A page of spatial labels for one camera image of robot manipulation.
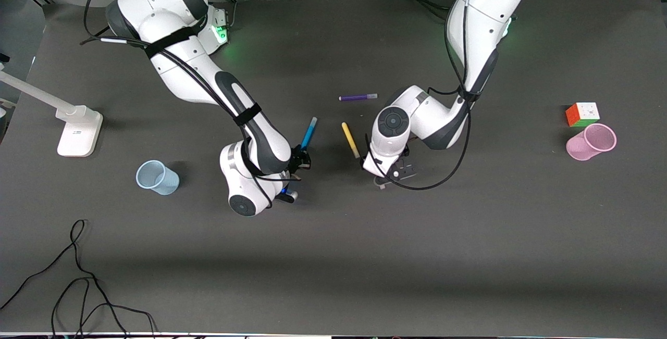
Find blue marker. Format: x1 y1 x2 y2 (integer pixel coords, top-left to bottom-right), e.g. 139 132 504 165
301 117 318 150

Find yellow marker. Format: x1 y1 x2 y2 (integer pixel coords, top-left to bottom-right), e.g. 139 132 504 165
341 122 361 159

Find light blue plastic cup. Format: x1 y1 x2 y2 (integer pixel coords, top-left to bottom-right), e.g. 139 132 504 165
136 160 180 195

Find white stand with base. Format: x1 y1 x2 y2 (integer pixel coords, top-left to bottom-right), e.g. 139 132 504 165
0 71 104 157

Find colourful puzzle cube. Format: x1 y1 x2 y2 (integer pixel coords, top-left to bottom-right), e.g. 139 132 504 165
565 102 600 128

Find pink plastic cup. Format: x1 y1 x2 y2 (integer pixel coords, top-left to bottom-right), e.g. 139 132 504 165
566 123 617 161

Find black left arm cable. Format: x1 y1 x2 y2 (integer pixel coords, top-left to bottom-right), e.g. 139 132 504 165
365 0 473 192

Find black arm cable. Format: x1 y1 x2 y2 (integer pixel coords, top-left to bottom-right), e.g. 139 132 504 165
365 0 473 192
80 0 306 209

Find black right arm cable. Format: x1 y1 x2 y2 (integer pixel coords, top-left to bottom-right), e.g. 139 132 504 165
80 0 306 209

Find black left base cables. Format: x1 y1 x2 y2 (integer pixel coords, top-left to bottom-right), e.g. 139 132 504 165
394 0 452 20

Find loose black cable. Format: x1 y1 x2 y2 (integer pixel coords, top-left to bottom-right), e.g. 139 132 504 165
0 219 157 338

